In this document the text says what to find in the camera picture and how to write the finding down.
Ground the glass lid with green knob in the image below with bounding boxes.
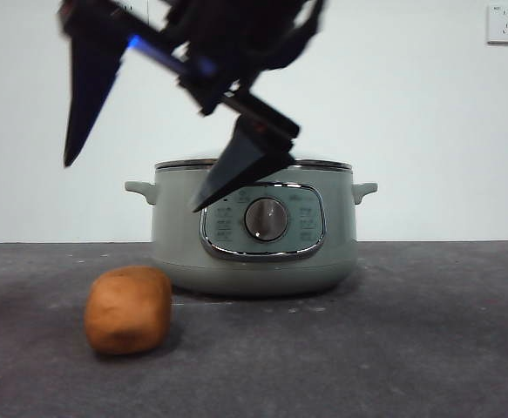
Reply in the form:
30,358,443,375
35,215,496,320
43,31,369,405
155,152,351,172

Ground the brown potato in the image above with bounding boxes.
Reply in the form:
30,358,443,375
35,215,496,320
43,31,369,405
83,266,173,354

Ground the sage green electric pot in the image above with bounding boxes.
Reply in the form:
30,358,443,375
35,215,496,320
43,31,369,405
124,165,379,300

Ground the white wall socket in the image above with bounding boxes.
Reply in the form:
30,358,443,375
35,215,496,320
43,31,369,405
486,3,508,45

